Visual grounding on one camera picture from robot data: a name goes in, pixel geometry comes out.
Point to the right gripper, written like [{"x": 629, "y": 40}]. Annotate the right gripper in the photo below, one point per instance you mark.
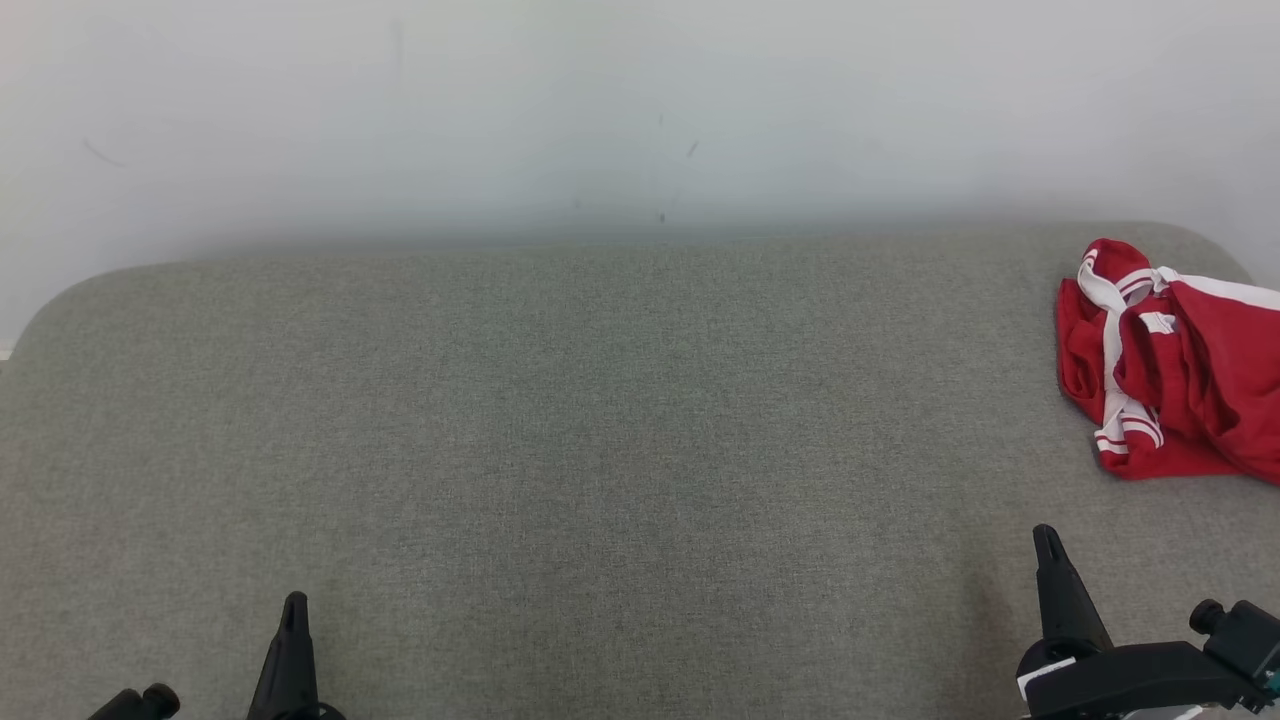
[{"x": 1130, "y": 680}]

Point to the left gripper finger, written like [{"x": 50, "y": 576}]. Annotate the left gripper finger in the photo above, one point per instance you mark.
[{"x": 290, "y": 670}]

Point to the red basketball jersey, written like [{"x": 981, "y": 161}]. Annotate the red basketball jersey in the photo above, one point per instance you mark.
[{"x": 1080, "y": 350}]

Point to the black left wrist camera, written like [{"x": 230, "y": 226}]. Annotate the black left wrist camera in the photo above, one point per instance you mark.
[{"x": 150, "y": 700}]

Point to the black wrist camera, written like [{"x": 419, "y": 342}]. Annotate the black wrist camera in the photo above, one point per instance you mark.
[
  {"x": 150, "y": 700},
  {"x": 1245, "y": 640}
]

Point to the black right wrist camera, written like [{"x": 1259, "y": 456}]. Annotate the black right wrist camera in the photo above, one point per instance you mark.
[{"x": 1245, "y": 640}]

